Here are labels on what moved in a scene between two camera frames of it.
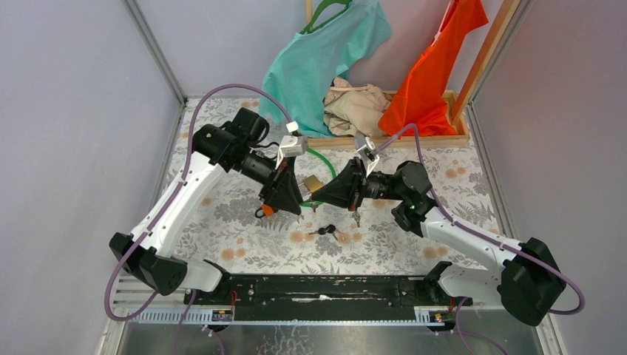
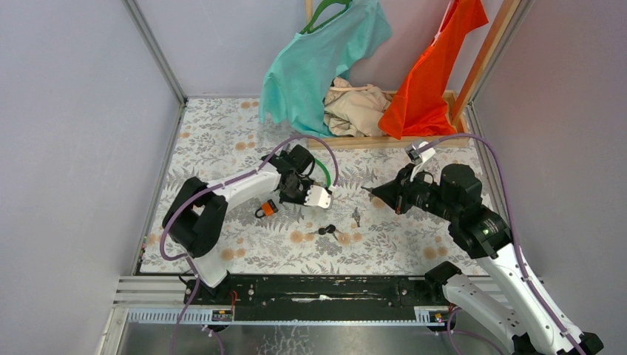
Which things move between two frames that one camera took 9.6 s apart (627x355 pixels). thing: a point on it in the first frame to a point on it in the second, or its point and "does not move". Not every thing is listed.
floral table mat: (236, 232) does not move
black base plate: (326, 297) does not move
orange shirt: (422, 98) does not move
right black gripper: (342, 191) to (396, 192)
